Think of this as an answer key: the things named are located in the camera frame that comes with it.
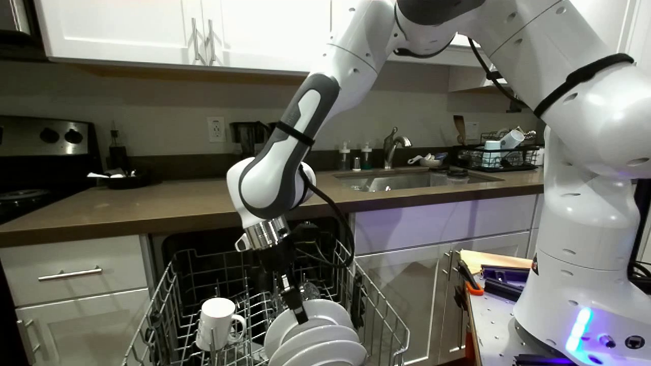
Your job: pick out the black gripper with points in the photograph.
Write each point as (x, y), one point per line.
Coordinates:
(282, 266)

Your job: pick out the white dinner plate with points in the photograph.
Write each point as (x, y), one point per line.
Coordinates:
(333, 355)
(326, 334)
(333, 309)

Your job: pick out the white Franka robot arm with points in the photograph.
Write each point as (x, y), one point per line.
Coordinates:
(583, 237)

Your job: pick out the dishwasher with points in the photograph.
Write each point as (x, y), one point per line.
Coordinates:
(203, 240)

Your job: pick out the white ceramic mug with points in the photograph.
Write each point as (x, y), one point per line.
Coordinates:
(217, 322)

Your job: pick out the short soap bottle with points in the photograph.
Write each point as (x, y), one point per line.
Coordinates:
(356, 164)

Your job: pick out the tall soap bottle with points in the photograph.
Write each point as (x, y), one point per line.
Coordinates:
(346, 157)
(366, 157)

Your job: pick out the white sink base cabinet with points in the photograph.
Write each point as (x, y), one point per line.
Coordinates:
(419, 216)

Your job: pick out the steel kitchen sink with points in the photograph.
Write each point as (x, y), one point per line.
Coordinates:
(407, 182)

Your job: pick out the black coffee maker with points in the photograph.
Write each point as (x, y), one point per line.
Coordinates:
(245, 139)

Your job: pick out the chrome faucet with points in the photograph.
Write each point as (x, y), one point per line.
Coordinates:
(389, 145)

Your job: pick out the light dish cloth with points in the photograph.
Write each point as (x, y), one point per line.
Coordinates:
(425, 162)

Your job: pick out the white drawer front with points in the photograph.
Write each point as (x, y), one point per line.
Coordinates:
(103, 257)

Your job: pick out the black pan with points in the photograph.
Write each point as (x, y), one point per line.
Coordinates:
(129, 182)

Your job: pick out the grey robot table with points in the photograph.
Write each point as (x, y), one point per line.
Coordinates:
(495, 333)

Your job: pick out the wooden board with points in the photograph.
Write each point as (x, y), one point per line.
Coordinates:
(495, 259)

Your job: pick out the white lower cabinet door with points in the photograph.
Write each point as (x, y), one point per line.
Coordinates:
(88, 333)

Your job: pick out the black clamp tool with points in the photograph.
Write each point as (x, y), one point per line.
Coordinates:
(506, 282)

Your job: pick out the black dish drying rack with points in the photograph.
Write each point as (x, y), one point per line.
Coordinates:
(474, 162)

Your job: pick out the dark dish brush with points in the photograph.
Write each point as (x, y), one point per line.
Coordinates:
(461, 129)

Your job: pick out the small white cup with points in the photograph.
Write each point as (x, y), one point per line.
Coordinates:
(492, 145)

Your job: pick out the white box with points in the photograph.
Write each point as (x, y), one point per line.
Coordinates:
(514, 139)

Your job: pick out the black steel stove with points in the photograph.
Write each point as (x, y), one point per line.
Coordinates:
(42, 135)

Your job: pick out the white upper cabinet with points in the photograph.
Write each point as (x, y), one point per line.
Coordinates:
(108, 27)

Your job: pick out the black over-range microwave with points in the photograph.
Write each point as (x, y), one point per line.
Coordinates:
(13, 17)

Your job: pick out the white wall outlet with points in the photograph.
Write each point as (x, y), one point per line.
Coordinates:
(217, 129)

